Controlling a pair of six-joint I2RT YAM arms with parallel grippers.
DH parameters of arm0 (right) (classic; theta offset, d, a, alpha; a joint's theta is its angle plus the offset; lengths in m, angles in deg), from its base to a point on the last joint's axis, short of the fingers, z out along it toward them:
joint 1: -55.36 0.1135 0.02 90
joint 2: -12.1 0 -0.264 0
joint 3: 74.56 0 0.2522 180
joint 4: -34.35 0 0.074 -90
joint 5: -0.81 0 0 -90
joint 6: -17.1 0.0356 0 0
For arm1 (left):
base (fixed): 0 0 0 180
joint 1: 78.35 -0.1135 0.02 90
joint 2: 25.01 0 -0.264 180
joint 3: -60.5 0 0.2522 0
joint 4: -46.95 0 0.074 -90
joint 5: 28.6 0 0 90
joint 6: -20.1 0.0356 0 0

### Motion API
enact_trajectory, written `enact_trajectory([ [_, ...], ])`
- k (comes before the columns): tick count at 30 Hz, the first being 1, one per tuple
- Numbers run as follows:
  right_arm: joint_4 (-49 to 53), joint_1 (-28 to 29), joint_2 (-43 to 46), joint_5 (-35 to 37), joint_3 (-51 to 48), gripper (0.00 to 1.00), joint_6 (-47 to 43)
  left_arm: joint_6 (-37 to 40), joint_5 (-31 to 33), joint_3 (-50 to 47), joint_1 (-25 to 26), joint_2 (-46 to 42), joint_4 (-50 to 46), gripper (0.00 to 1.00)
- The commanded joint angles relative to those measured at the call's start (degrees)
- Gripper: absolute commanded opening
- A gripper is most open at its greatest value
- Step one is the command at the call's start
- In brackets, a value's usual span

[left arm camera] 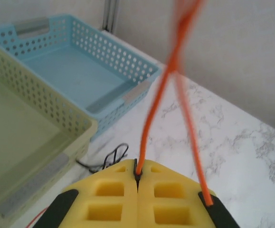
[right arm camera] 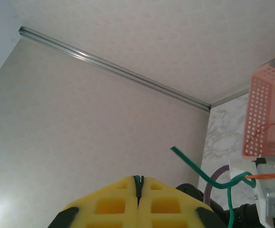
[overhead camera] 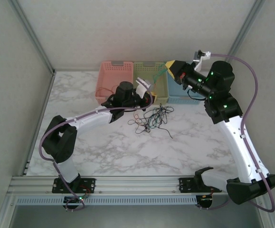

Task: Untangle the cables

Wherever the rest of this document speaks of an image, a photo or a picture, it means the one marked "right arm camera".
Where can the aluminium frame corner post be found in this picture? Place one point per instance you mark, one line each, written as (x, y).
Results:
(104, 67)

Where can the thin aluminium wall rail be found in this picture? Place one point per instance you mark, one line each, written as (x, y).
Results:
(232, 96)

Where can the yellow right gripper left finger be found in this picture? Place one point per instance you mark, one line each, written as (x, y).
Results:
(104, 204)

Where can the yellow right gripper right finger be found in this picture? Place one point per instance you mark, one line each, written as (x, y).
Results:
(175, 204)

